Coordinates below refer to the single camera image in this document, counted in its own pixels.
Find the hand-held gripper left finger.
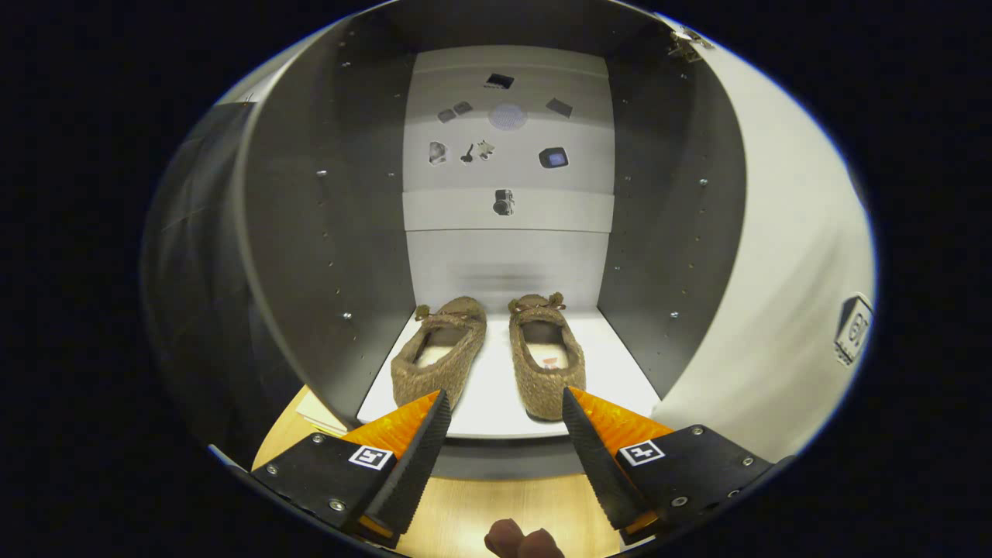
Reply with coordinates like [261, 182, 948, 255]
[250, 389, 452, 549]

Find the dark grey shoe cabinet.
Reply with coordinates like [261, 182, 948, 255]
[232, 0, 749, 481]

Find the metal door hinge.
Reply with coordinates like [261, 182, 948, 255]
[668, 26, 715, 64]

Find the brown knitted shoe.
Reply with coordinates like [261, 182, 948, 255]
[390, 296, 488, 412]
[508, 292, 587, 422]

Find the black backdrop cloth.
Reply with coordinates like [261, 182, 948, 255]
[143, 101, 264, 466]

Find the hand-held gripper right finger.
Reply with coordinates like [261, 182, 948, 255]
[562, 386, 776, 543]

